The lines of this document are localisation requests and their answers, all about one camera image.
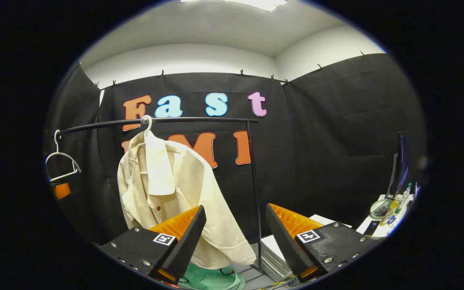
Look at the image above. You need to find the yellow liquid bottle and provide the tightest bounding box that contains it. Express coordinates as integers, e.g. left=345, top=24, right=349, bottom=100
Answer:
left=380, top=199, right=400, bottom=227

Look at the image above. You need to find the black computer monitor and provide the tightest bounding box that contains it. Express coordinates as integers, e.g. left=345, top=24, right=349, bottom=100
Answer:
left=385, top=131, right=410, bottom=198

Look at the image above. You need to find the round glass bowl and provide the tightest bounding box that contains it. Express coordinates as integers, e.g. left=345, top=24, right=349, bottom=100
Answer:
left=370, top=198, right=394, bottom=220

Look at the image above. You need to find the black metal clothes rack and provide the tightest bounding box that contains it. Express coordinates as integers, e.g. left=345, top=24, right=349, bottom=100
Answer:
left=53, top=116, right=263, bottom=271

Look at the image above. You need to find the long ceiling light panel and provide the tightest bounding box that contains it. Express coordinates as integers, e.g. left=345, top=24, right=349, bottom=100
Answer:
left=180, top=0, right=288, bottom=12

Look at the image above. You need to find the green laundry hamper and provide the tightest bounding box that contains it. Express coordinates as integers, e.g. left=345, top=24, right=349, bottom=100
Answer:
left=178, top=262, right=247, bottom=290

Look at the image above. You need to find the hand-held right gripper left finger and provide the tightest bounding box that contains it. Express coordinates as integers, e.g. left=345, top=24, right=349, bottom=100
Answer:
left=95, top=205, right=207, bottom=285

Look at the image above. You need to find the white plastic clothes hanger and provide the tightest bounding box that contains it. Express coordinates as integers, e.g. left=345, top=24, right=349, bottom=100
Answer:
left=45, top=129, right=82, bottom=184
left=139, top=115, right=154, bottom=141

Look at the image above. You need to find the black backdrop cloth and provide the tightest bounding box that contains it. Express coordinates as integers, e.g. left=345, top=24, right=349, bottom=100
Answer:
left=43, top=52, right=428, bottom=246

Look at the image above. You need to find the yellow cable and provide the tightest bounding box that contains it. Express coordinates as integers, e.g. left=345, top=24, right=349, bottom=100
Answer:
left=252, top=276, right=299, bottom=290

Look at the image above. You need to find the white side table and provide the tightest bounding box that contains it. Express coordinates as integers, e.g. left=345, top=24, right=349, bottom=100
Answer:
left=356, top=193, right=416, bottom=239

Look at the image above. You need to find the black phone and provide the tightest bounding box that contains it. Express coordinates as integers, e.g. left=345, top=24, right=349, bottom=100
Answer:
left=363, top=220, right=381, bottom=236

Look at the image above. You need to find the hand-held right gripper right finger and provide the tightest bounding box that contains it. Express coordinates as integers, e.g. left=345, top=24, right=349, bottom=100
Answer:
left=266, top=203, right=379, bottom=283

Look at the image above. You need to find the green cap clear bottle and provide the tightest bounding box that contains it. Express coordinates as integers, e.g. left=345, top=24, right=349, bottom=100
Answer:
left=395, top=183, right=412, bottom=214

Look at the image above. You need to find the cream button shirt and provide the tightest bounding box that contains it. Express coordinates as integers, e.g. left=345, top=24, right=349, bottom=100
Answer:
left=117, top=130, right=257, bottom=269

